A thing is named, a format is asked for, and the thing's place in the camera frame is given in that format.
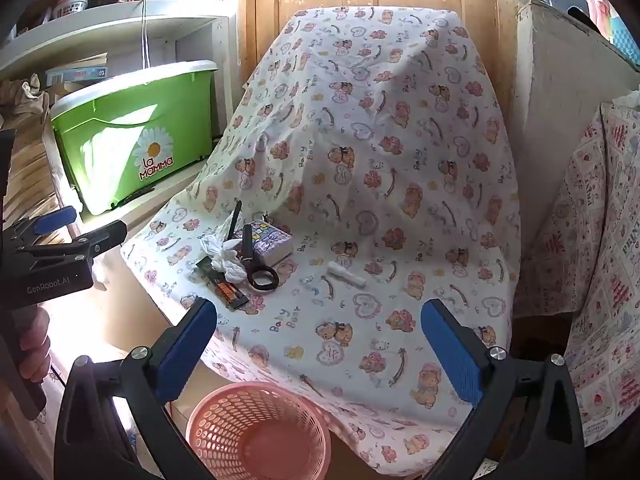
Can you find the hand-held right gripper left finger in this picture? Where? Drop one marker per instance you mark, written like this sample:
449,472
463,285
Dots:
187,345

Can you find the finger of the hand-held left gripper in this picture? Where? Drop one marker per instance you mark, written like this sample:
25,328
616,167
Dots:
95,240
55,217

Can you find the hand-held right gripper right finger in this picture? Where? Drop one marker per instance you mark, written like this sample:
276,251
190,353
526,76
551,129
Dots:
450,350

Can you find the dark snack wrapper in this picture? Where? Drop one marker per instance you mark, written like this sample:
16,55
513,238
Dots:
230,292

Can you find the white tissue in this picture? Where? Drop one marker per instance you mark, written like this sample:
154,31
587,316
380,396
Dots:
232,265

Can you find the black plastic spoon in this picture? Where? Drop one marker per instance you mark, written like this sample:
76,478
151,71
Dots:
248,247

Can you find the pink plastic mesh basket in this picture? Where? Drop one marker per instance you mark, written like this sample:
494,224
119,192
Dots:
260,440

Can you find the small white paper roll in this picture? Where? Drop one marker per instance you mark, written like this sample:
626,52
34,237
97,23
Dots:
345,273

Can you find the colourful bear tissue pack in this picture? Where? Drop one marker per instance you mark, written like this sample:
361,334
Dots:
272,242

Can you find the black plastic stick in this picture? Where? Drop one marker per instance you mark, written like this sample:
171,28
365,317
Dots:
234,220

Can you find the person's left hand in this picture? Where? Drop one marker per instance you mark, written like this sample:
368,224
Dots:
36,340

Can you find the green plastic storage bin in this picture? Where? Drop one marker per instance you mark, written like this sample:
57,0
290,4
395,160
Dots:
110,140

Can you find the beige crumpled cloth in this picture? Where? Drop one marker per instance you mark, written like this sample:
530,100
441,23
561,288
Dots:
25,97

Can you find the blue book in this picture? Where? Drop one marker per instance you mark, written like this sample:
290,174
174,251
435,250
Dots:
75,76

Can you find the pink red printed cloth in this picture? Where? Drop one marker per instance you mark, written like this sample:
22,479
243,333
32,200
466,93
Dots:
600,260

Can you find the bear printed cloth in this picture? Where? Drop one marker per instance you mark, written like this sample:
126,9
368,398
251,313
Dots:
400,160

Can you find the white shelf unit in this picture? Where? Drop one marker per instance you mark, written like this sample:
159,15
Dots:
125,12

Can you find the white cabinet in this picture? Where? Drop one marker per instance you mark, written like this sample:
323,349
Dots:
565,85

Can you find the blue textured cloth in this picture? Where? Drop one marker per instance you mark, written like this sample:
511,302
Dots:
627,40

